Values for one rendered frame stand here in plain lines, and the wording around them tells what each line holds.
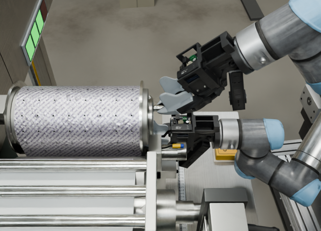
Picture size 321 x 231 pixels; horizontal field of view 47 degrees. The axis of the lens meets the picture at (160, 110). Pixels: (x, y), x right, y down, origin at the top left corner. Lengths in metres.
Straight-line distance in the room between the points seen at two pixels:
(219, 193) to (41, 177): 0.21
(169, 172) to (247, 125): 0.22
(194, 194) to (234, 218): 0.63
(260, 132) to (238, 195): 0.46
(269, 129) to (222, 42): 0.32
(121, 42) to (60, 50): 0.47
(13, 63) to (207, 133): 0.50
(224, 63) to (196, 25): 2.47
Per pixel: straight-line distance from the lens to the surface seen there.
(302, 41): 0.64
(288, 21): 0.63
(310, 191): 0.96
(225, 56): 0.65
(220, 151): 1.11
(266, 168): 0.96
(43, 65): 1.77
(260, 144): 0.90
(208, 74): 0.66
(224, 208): 0.44
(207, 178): 1.08
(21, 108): 0.74
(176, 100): 0.71
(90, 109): 0.70
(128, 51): 2.87
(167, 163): 0.82
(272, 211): 2.11
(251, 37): 0.64
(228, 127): 0.88
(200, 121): 0.86
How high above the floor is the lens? 1.82
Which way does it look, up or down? 49 degrees down
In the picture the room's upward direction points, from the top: straight up
